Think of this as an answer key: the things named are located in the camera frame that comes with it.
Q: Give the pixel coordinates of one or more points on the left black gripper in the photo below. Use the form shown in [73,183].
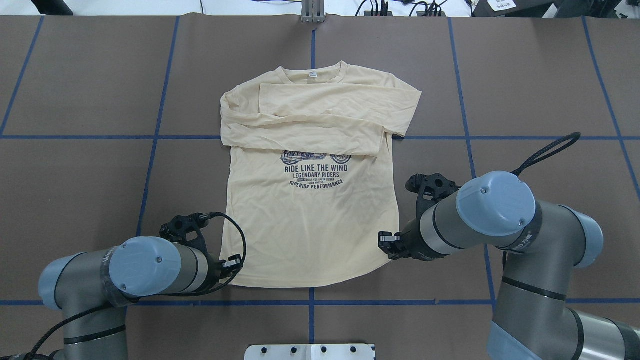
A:
[217,268]

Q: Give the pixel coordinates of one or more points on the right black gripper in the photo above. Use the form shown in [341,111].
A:
[411,240]

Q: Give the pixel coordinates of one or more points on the cream long-sleeve printed shirt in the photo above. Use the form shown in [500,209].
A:
[311,179]

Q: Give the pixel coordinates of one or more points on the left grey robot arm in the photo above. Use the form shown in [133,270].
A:
[93,290]

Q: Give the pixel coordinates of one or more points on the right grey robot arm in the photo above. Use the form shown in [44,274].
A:
[543,243]

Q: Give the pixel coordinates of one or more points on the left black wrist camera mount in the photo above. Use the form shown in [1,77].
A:
[186,230]

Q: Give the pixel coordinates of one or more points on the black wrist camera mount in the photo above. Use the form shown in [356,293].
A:
[186,230]
[430,189]

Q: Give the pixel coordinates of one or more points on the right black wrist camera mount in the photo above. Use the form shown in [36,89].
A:
[430,189]

